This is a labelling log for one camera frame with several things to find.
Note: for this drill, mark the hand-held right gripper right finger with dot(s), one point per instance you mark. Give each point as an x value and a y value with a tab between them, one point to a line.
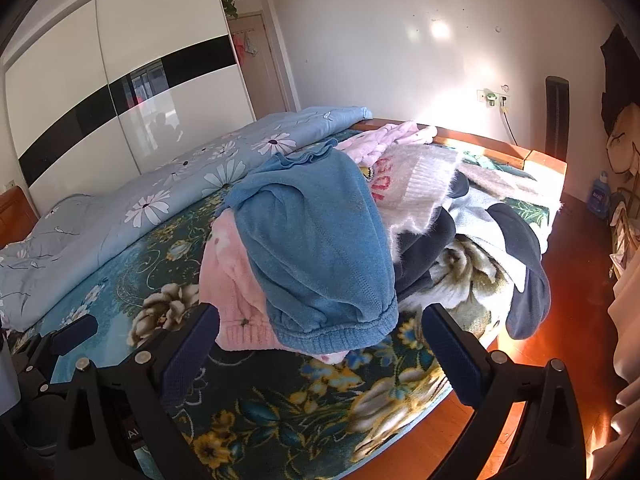
452	360

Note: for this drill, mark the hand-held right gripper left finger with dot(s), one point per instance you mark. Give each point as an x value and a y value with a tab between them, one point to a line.
187	360

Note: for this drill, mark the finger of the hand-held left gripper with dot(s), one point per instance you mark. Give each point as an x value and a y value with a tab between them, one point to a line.
75	332

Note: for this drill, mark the blue knit sweater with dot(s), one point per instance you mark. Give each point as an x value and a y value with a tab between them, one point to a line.
310	240

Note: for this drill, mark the teal floral blanket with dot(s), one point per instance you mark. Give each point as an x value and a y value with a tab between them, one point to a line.
250	410

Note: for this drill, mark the pink flower print sweater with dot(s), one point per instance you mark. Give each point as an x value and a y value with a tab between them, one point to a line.
235	290

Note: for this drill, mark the light blue floral duvet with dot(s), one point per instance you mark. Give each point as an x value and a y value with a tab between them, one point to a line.
100	220

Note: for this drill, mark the navy garment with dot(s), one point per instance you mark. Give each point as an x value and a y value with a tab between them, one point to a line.
525	270

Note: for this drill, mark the pale grey garment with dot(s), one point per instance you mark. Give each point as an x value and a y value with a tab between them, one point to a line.
470	212

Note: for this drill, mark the pale pink curtain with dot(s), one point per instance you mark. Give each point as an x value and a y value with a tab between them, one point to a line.
627	335

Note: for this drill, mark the white fuzzy sweater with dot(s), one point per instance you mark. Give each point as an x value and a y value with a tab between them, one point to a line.
420	180

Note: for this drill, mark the beige fuzzy garment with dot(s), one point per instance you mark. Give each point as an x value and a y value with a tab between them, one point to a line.
500	180

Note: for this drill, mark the blue detergent bottle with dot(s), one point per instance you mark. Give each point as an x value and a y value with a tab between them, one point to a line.
597	195

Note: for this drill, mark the light pink garment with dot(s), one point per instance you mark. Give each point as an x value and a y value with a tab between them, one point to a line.
375	142

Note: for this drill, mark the white wardrobe with black stripe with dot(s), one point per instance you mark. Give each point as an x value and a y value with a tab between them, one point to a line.
60	85

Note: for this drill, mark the beige printed bag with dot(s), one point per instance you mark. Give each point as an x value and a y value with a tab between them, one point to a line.
622	147

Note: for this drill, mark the beige wooden door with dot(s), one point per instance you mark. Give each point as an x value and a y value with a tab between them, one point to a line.
265	70

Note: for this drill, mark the red door hanging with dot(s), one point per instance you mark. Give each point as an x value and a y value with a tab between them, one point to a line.
245	45

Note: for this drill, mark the black hanging cloth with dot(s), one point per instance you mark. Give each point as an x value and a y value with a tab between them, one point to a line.
620	75

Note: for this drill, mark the wall socket with plugs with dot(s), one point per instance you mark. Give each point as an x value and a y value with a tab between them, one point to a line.
492	96

